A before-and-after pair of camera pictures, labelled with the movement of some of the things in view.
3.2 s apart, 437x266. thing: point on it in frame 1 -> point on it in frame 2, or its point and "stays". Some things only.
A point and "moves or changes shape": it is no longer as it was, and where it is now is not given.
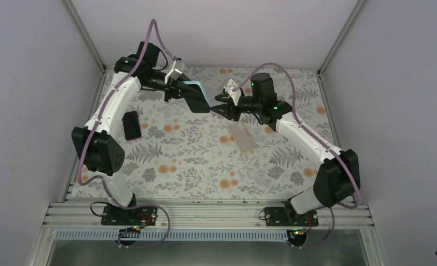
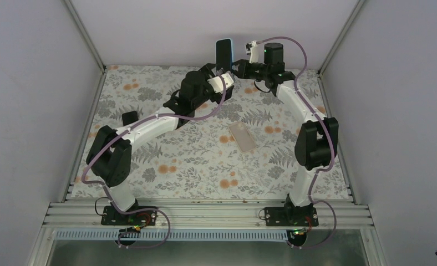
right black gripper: x=228 y=107 -> x=243 y=70
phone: x=194 y=96 moves or changes shape
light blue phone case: x=195 y=97 moves or changes shape
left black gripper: x=171 y=88 -> x=207 y=71
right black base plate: x=289 y=216 stays
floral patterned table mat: x=186 y=154 stays
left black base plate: x=117 y=215 stays
